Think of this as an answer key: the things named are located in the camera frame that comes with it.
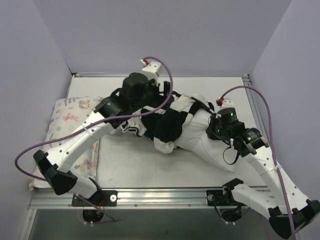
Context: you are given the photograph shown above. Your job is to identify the white pillow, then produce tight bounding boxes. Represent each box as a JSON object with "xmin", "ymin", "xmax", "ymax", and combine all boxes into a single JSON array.
[{"xmin": 174, "ymin": 110, "xmax": 235, "ymax": 173}]

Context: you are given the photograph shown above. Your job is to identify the black white checkered pillowcase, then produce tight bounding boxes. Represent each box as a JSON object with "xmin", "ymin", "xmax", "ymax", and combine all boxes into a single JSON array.
[{"xmin": 120, "ymin": 91, "xmax": 215, "ymax": 154}]

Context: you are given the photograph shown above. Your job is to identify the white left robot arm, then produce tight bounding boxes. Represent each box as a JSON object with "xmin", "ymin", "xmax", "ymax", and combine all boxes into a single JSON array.
[{"xmin": 33, "ymin": 72, "xmax": 173, "ymax": 206}]

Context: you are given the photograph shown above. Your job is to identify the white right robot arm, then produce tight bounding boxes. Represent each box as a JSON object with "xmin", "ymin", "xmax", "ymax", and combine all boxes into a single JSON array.
[{"xmin": 206, "ymin": 106, "xmax": 320, "ymax": 240}]

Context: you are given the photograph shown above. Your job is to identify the floral animal print pillow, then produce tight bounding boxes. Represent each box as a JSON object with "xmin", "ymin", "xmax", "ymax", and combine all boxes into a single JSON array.
[{"xmin": 45, "ymin": 96, "xmax": 103, "ymax": 180}]

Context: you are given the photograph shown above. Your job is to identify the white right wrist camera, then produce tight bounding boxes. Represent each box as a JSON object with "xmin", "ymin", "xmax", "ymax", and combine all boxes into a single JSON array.
[{"xmin": 216, "ymin": 97, "xmax": 235, "ymax": 109}]

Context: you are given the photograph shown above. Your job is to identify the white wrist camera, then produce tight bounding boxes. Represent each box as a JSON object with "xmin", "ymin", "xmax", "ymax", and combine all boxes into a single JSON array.
[
  {"xmin": 140, "ymin": 59, "xmax": 162, "ymax": 86},
  {"xmin": 216, "ymin": 97, "xmax": 235, "ymax": 109}
]

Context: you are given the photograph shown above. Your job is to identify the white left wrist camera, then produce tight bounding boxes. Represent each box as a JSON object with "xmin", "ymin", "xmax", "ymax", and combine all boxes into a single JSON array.
[{"xmin": 140, "ymin": 59, "xmax": 162, "ymax": 86}]

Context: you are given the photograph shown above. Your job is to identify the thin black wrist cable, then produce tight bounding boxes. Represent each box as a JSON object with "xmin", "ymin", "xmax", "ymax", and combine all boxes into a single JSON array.
[{"xmin": 222, "ymin": 144, "xmax": 241, "ymax": 166}]

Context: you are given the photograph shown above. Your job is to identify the aluminium right side rail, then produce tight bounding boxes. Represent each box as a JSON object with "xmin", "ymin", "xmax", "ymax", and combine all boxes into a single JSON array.
[{"xmin": 245, "ymin": 88, "xmax": 269, "ymax": 140}]

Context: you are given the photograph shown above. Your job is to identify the aluminium rail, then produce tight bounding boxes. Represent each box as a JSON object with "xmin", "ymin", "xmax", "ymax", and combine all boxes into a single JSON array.
[
  {"xmin": 245, "ymin": 88, "xmax": 269, "ymax": 140},
  {"xmin": 28, "ymin": 188, "xmax": 210, "ymax": 210}
]

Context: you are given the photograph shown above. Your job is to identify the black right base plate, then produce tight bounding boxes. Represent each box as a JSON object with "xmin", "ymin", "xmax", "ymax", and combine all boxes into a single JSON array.
[{"xmin": 205, "ymin": 189, "xmax": 244, "ymax": 207}]

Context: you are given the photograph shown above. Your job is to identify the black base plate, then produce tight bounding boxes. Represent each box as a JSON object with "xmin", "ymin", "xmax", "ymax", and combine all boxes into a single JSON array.
[
  {"xmin": 205, "ymin": 189, "xmax": 244, "ymax": 207},
  {"xmin": 71, "ymin": 190, "xmax": 118, "ymax": 207}
]

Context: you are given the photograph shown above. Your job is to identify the aluminium front rail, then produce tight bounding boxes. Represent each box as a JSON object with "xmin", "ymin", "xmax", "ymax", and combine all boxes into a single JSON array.
[{"xmin": 28, "ymin": 188, "xmax": 210, "ymax": 210}]

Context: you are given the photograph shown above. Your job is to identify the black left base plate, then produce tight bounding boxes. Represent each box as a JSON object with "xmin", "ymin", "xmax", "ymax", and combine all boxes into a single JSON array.
[{"xmin": 71, "ymin": 190, "xmax": 118, "ymax": 207}]

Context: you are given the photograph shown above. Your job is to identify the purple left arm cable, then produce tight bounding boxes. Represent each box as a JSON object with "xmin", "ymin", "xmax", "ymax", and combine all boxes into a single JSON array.
[{"xmin": 14, "ymin": 56, "xmax": 174, "ymax": 223}]

